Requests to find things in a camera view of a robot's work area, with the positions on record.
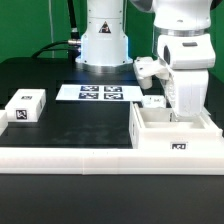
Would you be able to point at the white obstacle frame wall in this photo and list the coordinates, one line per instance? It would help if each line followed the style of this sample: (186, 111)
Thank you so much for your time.
(110, 161)

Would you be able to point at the white cabinet door panel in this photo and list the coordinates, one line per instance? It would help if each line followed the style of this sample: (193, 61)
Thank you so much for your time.
(154, 101)

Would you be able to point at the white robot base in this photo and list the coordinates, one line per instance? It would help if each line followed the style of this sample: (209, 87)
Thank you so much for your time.
(104, 45)

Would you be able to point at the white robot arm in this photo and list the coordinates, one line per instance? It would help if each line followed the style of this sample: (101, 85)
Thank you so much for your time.
(176, 18)

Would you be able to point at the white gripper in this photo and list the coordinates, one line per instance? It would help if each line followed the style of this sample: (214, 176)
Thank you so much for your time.
(187, 59)

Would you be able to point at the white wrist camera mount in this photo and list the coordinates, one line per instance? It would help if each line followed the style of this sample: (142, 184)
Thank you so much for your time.
(145, 68)

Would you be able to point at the white fiducial marker sheet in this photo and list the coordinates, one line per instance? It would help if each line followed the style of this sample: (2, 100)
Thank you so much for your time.
(117, 93)

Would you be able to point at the white cabinet body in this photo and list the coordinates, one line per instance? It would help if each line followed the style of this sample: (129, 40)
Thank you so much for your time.
(160, 128)

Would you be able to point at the small white block left edge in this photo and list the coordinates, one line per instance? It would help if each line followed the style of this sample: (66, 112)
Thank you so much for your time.
(3, 121)

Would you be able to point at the white cabinet top block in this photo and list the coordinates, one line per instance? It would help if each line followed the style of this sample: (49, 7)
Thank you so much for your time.
(26, 105)

